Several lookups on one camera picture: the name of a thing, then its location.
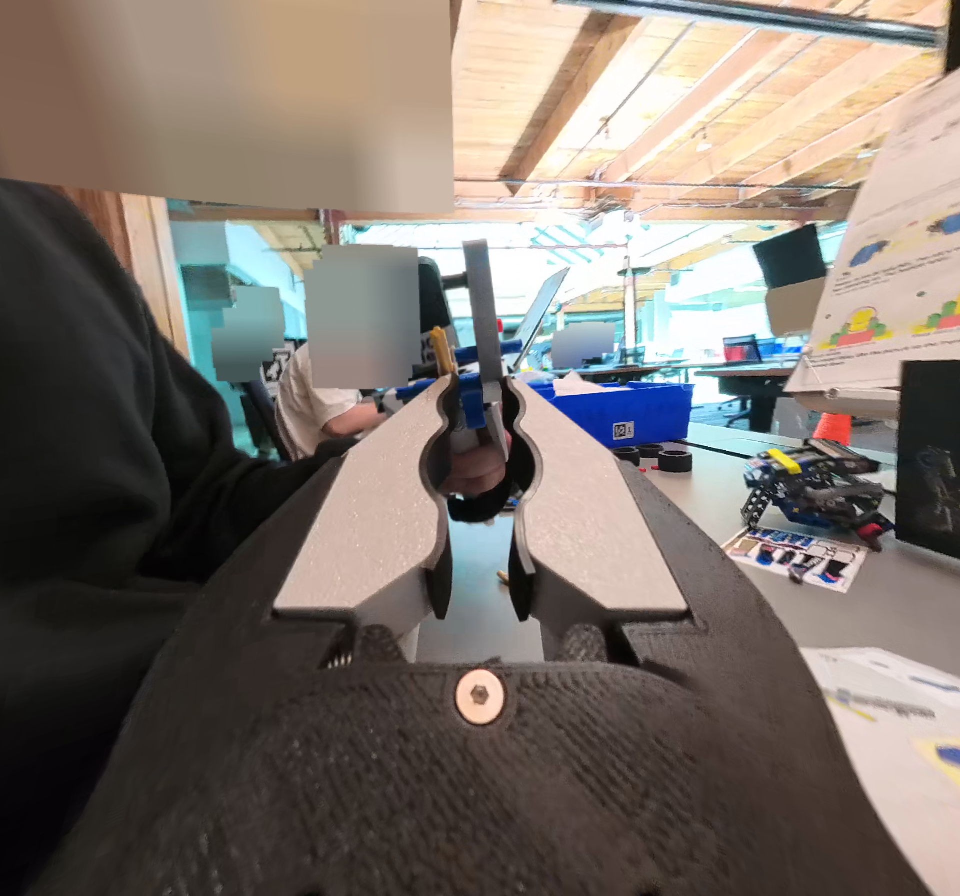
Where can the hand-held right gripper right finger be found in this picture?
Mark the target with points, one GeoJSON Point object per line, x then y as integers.
{"type": "Point", "coordinates": [600, 528]}

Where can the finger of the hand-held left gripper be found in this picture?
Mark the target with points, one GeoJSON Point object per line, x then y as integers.
{"type": "Point", "coordinates": [469, 440]}
{"type": "Point", "coordinates": [497, 419]}

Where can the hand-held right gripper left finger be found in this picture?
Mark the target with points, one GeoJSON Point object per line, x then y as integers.
{"type": "Point", "coordinates": [367, 528]}

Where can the grey and blue lego assembly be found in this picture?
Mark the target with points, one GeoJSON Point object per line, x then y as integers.
{"type": "Point", "coordinates": [480, 296]}

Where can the lego instruction booklet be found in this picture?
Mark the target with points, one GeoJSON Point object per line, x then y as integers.
{"type": "Point", "coordinates": [900, 761]}

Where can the black rubber lego tire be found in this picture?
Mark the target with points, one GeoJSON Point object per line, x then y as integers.
{"type": "Point", "coordinates": [651, 449]}
{"type": "Point", "coordinates": [675, 459]}
{"type": "Point", "coordinates": [626, 455]}

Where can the lego sticker sheet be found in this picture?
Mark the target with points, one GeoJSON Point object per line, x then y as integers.
{"type": "Point", "coordinates": [787, 554]}

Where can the partly built lego car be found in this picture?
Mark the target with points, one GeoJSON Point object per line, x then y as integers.
{"type": "Point", "coordinates": [810, 491]}

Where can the black lego box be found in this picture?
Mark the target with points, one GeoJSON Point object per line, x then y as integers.
{"type": "Point", "coordinates": [930, 461]}

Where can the person's left hand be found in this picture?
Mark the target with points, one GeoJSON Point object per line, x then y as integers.
{"type": "Point", "coordinates": [480, 472]}

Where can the blue plastic bin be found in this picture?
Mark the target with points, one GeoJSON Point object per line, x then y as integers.
{"type": "Point", "coordinates": [585, 416]}

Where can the orange cone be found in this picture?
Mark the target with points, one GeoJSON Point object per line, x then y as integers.
{"type": "Point", "coordinates": [832, 427]}

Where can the person's black sweater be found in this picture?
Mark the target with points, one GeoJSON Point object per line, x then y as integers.
{"type": "Point", "coordinates": [90, 423]}

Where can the hanging illustrated paper poster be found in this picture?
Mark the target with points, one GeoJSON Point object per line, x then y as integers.
{"type": "Point", "coordinates": [900, 250]}

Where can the ceiling track rail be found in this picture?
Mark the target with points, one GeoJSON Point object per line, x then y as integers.
{"type": "Point", "coordinates": [750, 10]}

